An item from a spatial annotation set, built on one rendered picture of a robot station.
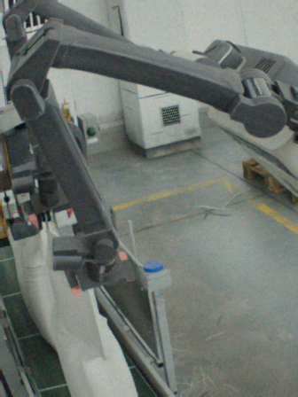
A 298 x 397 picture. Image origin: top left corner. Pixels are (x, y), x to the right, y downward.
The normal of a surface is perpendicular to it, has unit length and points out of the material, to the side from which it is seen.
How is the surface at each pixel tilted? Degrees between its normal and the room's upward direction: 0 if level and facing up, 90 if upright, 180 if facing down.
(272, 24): 90
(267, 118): 114
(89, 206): 108
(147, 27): 90
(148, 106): 90
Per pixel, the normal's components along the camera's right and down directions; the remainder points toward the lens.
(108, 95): 0.35, 0.29
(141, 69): 0.12, 0.67
